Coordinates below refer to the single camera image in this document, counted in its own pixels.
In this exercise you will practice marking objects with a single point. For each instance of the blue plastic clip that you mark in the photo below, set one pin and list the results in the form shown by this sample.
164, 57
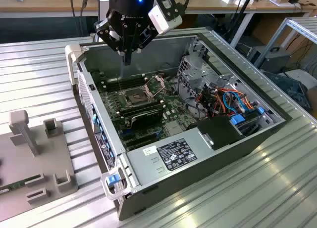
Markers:
260, 111

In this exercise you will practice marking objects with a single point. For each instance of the CPU socket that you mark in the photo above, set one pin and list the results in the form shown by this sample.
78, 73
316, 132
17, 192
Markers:
135, 97

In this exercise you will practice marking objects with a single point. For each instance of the open cardboard box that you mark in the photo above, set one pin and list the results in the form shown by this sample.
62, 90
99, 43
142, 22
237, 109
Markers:
278, 1

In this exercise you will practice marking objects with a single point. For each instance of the green motherboard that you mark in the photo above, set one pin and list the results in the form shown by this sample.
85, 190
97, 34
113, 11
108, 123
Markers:
173, 106

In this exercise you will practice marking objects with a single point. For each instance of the black RAM slot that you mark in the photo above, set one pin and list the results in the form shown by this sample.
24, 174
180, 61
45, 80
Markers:
123, 84
148, 106
121, 77
148, 111
122, 80
125, 87

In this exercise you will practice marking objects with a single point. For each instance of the grey power supply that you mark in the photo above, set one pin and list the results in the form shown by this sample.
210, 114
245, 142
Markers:
146, 168

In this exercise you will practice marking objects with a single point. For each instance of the black plastic shroud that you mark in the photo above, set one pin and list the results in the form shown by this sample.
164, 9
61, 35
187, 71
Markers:
218, 132

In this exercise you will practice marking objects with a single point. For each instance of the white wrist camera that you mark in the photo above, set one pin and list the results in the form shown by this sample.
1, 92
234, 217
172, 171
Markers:
161, 21

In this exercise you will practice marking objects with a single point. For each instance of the black equipment box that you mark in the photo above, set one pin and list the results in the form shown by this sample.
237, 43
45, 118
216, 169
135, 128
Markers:
276, 61

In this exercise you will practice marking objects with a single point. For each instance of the dark teal crate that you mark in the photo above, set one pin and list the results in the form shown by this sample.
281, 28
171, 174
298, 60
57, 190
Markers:
292, 89

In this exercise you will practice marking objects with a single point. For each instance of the green RAM stick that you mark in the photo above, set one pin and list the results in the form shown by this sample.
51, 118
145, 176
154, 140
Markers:
15, 186

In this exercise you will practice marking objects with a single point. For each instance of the grey open PC case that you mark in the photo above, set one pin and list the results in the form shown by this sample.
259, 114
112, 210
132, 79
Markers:
185, 176

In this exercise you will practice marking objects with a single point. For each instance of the black expansion slot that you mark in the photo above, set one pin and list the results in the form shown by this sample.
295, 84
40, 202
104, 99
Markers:
138, 138
143, 144

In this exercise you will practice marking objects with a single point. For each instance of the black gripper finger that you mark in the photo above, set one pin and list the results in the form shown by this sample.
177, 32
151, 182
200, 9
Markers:
105, 31
153, 33

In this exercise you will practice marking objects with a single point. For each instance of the grey parts rack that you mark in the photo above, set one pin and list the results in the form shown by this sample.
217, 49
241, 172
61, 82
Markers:
29, 158

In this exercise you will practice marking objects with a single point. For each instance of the blue disk carrier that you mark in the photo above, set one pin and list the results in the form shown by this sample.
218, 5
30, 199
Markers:
236, 120

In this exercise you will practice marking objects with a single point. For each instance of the silver chipset heat sink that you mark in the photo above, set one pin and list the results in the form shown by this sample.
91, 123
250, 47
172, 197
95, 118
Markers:
173, 128

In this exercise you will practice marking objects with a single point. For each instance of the silver drive cage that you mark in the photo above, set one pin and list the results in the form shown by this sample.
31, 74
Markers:
195, 73

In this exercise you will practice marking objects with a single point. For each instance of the small white box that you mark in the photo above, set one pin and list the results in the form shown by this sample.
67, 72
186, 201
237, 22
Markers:
229, 0

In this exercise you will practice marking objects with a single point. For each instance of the black graphics card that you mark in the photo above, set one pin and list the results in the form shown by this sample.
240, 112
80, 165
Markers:
146, 120

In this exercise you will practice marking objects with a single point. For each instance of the wooden desk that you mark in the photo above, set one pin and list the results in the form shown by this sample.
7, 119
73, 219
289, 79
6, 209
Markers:
44, 1

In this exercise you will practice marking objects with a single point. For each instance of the aluminium profile frame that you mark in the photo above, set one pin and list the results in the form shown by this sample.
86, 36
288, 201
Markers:
302, 29

